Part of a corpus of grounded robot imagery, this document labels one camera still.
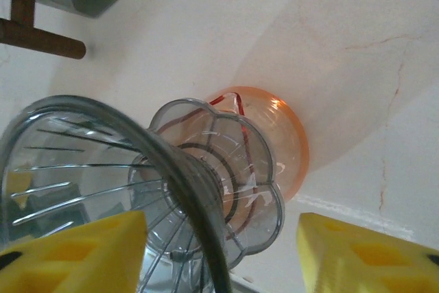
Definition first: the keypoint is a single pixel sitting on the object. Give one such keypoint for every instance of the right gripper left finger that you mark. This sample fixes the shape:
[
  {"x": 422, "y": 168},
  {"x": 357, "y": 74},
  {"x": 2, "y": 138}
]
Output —
[{"x": 68, "y": 265}]

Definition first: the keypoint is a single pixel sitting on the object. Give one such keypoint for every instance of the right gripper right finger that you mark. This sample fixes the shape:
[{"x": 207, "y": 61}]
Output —
[{"x": 360, "y": 265}]

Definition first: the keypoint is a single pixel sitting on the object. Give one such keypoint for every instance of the orange glass server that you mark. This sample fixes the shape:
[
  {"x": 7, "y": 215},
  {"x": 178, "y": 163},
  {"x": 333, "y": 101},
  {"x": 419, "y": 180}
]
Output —
[{"x": 291, "y": 135}]

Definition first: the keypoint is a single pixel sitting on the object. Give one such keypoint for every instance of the grey plastic dripper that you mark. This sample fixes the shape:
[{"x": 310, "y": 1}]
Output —
[{"x": 195, "y": 176}]

